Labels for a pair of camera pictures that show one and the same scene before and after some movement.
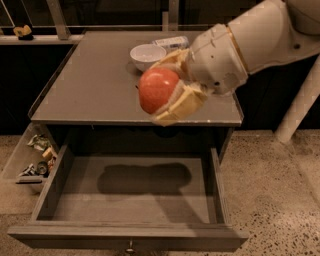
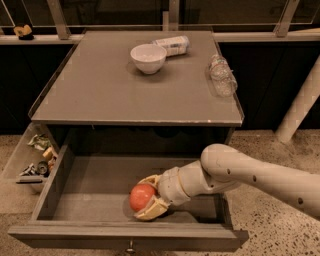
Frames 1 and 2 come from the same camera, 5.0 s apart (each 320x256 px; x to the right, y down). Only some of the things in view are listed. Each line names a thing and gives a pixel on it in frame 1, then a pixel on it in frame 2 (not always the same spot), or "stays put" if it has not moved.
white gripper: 215,60 to 170,187
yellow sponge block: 47,154 stays put
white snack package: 172,43 stays put
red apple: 154,86 to 141,195
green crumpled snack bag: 40,142 stays put
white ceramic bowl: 145,56 stays put
